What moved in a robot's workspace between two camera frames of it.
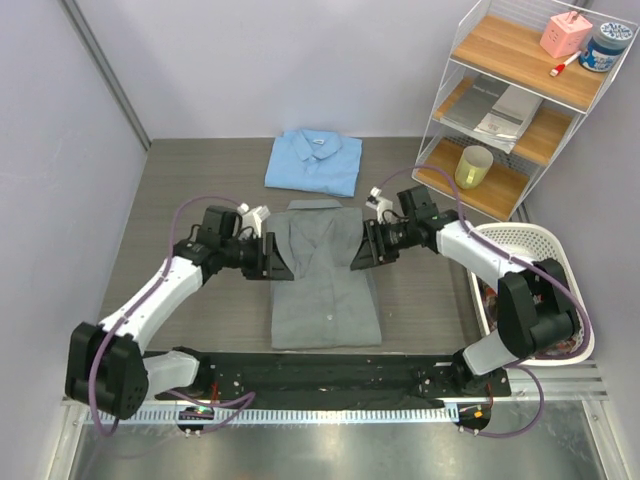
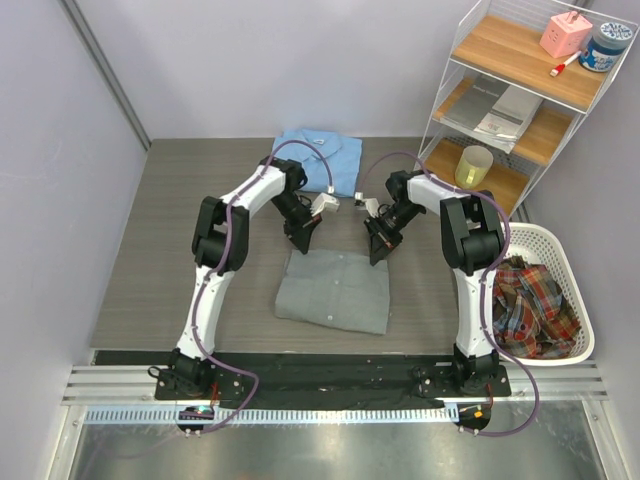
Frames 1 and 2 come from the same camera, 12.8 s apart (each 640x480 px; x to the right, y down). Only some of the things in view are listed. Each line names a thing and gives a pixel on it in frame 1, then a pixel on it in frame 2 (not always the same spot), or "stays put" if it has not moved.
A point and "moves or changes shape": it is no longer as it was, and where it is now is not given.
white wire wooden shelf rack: (520, 79) stays put
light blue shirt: (314, 160) stays put
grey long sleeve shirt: (326, 304) moves or changes shape
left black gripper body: (265, 260) -> (297, 220)
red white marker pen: (560, 67) stays put
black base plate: (336, 381) stays put
